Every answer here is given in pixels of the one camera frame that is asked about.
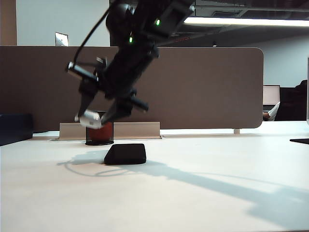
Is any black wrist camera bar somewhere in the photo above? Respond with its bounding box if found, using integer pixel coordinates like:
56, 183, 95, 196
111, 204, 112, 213
66, 61, 100, 83

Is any dark blue storage box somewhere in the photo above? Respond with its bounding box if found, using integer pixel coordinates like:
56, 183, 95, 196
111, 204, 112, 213
0, 113, 34, 147

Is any white wireless earbud case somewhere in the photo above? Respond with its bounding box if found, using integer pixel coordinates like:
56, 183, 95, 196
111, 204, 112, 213
79, 109, 102, 129

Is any desk cable outlet frame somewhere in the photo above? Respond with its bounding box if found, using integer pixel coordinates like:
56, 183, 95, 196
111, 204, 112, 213
47, 135, 166, 143

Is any background computer monitor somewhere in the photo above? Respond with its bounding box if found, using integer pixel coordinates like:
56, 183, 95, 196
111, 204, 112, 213
263, 85, 281, 106

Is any white cable outlet flap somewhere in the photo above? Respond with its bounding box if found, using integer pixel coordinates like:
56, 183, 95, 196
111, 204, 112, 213
59, 121, 161, 140

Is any long ceiling strip light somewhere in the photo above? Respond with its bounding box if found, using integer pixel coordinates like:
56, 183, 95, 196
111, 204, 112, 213
183, 16, 309, 27

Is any black mesh pen holder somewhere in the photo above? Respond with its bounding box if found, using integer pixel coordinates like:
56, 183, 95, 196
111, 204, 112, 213
84, 111, 114, 146

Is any black camera cable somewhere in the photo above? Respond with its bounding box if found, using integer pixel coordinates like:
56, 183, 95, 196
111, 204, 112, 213
73, 0, 119, 64

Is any orange ball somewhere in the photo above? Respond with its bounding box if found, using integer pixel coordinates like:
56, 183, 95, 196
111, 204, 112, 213
88, 122, 113, 143

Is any brown desk partition screen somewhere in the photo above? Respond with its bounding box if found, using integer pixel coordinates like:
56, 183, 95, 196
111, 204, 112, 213
0, 45, 264, 130

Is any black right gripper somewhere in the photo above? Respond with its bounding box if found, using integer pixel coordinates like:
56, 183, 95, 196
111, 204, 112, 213
74, 43, 160, 125

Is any black smartphone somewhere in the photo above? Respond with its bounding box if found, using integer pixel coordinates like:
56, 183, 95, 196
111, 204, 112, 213
103, 143, 147, 166

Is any seated person in background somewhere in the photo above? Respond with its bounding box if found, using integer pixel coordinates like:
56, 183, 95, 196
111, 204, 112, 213
263, 79, 309, 121

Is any silver wall plate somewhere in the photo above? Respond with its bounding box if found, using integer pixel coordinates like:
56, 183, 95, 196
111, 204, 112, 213
54, 32, 69, 46

